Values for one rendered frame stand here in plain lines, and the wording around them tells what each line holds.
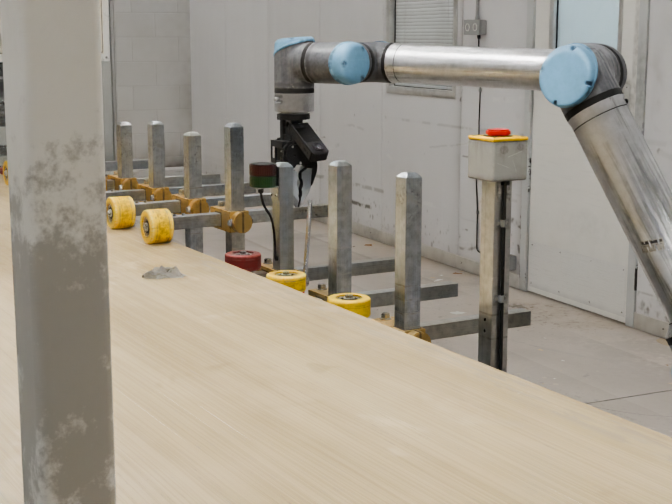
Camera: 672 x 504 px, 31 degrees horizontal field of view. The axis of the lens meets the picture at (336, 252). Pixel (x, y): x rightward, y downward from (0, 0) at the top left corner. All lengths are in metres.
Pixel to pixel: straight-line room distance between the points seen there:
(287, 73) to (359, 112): 5.59
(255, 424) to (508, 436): 0.31
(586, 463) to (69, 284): 0.81
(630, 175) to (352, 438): 0.98
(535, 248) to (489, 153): 4.59
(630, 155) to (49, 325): 1.65
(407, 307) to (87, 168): 1.50
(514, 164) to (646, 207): 0.40
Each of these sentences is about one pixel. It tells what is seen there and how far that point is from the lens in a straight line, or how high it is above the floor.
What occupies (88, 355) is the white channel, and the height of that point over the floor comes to 1.19.
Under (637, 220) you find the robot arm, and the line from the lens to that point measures 2.26.
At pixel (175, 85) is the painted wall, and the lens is 11.56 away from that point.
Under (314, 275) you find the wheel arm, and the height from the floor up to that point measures 0.84.
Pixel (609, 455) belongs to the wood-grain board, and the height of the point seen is 0.90.
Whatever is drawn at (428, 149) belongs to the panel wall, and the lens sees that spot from 7.41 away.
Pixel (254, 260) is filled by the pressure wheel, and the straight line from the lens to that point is 2.60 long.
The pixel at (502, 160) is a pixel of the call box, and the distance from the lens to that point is 1.92.
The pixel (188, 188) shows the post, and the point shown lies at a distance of 3.05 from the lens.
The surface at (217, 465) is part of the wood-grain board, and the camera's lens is 1.38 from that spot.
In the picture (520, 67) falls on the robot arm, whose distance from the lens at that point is 2.50.
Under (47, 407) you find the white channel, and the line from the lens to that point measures 0.76.
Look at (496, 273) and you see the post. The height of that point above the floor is 1.00.
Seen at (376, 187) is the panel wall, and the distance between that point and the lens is 8.06.
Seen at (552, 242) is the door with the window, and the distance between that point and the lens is 6.36.
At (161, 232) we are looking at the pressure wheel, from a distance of 2.78.
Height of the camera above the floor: 1.38
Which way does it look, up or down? 10 degrees down
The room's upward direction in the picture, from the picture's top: straight up
